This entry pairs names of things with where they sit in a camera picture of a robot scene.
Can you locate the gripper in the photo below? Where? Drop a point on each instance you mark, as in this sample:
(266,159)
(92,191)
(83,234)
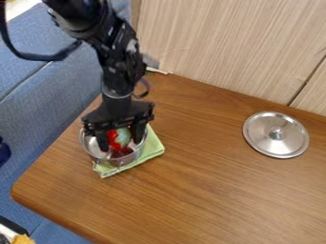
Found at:
(116,109)

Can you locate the red toy strawberry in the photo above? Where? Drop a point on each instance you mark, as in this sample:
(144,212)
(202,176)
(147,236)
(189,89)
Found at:
(118,138)

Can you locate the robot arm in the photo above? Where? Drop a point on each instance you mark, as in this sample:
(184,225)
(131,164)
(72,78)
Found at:
(108,38)

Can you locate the silver pot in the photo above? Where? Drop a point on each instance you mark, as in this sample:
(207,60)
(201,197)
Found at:
(111,151)

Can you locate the silver pot lid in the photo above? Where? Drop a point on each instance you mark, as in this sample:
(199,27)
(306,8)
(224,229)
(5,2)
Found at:
(276,134)

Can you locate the green cloth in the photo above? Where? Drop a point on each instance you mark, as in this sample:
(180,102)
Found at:
(151,148)

